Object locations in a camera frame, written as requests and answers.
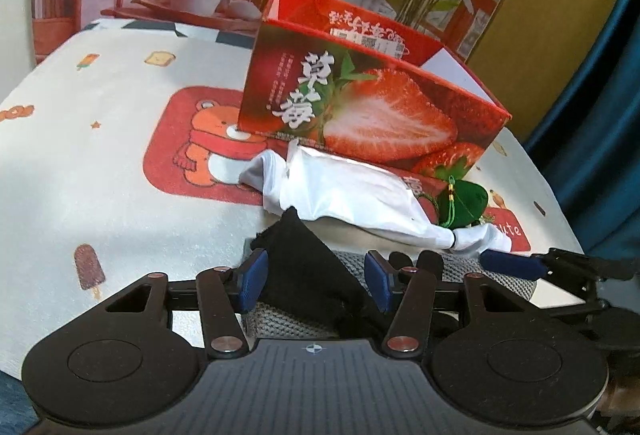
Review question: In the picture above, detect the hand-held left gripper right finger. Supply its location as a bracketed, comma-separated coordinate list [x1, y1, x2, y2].
[365, 251, 546, 360]

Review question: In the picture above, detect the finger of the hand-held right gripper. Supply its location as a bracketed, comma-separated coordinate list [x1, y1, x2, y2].
[480, 247, 640, 313]

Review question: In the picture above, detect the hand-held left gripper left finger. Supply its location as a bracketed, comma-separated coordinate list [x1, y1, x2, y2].
[85, 249, 269, 360]

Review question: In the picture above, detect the grey knitted cloth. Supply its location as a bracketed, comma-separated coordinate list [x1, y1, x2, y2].
[242, 249, 538, 341]

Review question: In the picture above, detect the black cloth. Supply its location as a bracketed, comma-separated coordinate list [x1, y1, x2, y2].
[249, 206, 443, 338]

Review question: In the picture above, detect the green sachet with cord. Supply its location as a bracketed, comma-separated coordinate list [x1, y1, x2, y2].
[417, 175, 490, 231]

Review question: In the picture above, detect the white foil packet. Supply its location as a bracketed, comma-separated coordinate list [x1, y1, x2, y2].
[280, 140, 453, 247]

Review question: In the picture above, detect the red strawberry cardboard box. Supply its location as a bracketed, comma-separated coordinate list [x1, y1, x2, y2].
[237, 0, 513, 180]

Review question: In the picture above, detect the teal curtain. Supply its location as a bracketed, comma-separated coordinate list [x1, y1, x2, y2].
[522, 0, 640, 261]

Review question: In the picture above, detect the cartoon printed tablecloth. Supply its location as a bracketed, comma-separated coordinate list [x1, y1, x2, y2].
[0, 17, 586, 376]

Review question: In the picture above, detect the wooden panel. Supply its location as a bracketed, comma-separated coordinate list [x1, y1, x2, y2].
[465, 0, 633, 143]

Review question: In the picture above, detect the white marble board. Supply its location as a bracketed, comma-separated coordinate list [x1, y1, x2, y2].
[0, 0, 40, 108]

